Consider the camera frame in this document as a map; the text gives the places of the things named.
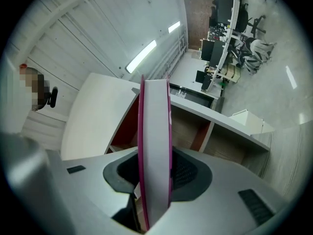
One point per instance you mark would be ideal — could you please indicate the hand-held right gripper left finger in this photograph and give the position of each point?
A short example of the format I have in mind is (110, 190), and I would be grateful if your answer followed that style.
(85, 192)

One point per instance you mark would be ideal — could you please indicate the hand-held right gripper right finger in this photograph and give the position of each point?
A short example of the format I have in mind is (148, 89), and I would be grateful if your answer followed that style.
(220, 204)

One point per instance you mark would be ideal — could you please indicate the grey wooden desk with shelves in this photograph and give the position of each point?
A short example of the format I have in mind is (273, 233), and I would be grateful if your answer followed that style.
(220, 121)

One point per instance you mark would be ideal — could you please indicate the magenta book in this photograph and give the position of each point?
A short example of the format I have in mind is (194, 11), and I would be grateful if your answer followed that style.
(156, 131)

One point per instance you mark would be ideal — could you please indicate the black computer monitor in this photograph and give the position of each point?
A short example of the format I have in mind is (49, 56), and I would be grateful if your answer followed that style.
(211, 51)

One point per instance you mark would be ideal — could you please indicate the long white office desk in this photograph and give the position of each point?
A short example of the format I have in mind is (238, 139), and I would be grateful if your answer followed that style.
(231, 21)

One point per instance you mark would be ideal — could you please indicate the white drawer cabinet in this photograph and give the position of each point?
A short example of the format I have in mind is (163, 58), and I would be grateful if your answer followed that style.
(249, 121)

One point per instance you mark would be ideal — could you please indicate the person's head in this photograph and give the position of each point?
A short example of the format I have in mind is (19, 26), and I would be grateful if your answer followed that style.
(36, 89)

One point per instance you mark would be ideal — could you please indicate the stack of cardboard boxes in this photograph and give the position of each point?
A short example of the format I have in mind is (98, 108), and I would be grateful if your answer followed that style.
(232, 72)

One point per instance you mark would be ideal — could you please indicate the grey mesh office chair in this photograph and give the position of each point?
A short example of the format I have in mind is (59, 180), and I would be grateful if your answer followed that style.
(252, 62)
(259, 46)

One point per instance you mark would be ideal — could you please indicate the ceiling light strip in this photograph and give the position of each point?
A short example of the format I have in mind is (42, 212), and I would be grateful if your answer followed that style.
(174, 27)
(141, 56)

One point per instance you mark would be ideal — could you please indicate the black office chair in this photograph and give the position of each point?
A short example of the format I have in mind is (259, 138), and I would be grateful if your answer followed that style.
(243, 18)

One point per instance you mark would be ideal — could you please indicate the black head camera mount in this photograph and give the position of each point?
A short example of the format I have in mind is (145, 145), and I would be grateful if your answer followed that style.
(53, 97)

